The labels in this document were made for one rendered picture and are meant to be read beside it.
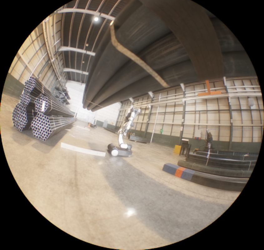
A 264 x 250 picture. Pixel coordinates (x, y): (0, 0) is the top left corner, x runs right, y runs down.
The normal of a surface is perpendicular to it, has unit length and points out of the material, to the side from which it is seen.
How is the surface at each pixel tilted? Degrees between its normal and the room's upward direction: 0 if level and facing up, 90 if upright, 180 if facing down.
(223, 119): 90
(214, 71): 180
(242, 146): 90
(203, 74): 180
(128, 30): 154
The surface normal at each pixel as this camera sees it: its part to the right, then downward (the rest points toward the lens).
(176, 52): -0.40, 0.87
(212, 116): -0.78, -0.31
